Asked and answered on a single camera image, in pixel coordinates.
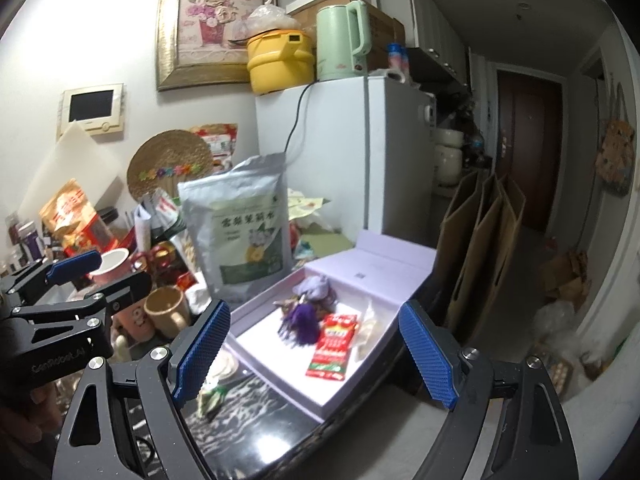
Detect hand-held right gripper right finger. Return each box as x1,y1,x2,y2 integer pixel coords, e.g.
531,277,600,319
398,300,581,480

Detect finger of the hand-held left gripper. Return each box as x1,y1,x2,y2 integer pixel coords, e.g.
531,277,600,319
0,250,103,307
12,271,152,329

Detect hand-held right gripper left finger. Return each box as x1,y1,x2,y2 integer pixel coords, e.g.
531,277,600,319
50,299,233,480

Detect bright red snack packet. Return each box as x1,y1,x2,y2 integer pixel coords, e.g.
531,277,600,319
305,312,362,382

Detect lilac gift box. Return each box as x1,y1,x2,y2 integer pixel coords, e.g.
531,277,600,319
227,230,438,423

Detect white round lid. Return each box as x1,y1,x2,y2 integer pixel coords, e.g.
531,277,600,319
202,350,241,386

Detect pink face mug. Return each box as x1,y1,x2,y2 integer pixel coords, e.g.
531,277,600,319
111,302,151,343

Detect tan mug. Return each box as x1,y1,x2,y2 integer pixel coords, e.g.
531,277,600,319
144,285,193,337

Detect red ornate mug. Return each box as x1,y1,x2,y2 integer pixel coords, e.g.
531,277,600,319
131,241,176,276

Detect green white wrapper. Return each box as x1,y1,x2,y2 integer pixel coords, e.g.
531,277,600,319
196,382,226,421

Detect dark purple jar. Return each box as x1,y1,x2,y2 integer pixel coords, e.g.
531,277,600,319
15,221,43,261

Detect rolled white paper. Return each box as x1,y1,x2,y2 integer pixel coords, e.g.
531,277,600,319
132,200,153,256

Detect orange snack bag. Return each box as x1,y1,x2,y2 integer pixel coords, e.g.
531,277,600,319
39,178,108,256

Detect clear plastic packet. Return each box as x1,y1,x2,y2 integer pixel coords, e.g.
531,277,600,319
352,300,388,361

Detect white cutting board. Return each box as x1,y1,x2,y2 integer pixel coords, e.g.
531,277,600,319
17,122,126,221

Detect silver foil pouch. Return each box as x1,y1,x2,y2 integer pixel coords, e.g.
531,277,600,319
177,152,296,306

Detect lilac plush toy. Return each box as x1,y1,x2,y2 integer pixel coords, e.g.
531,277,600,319
292,276,338,306

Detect egg carton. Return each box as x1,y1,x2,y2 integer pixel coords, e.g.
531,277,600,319
542,355,573,401

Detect round woven mat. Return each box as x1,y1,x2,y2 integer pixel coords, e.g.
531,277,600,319
126,130,216,201

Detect white plastic bag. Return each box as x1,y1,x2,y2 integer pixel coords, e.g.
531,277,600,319
532,300,586,346

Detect cardboard scraps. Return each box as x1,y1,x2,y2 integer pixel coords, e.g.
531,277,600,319
542,250,591,301

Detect red printed packet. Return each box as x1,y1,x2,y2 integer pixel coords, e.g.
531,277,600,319
192,122,238,171

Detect white printed paper slip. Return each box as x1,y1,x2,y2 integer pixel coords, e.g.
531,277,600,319
287,190,331,221

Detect white ceramic crock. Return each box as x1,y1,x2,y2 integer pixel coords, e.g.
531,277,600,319
432,129,466,188

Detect white refrigerator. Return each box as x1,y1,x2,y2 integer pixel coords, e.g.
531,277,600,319
255,75,437,261

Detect dark brown door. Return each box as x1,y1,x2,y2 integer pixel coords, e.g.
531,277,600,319
495,67,566,233

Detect yellow electric pot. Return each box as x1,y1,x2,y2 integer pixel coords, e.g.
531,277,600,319
246,29,316,96

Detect framed flower picture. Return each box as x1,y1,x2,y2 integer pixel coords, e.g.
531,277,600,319
155,0,278,92

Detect clear plastic bag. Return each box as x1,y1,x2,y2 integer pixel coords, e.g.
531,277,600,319
230,0,301,41

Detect pale green electric kettle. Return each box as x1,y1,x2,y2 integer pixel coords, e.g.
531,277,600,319
315,0,373,82

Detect cardboard box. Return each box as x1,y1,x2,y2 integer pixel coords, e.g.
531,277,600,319
287,0,406,48

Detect wall intercom panel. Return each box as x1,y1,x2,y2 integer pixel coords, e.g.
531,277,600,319
56,83,126,136

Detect black power cable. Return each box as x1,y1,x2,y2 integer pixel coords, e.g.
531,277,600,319
284,82,313,153

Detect owl wall hanging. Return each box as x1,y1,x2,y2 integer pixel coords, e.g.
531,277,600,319
595,120,637,196

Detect white wall cabinets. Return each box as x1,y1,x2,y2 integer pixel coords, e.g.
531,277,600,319
375,0,471,81

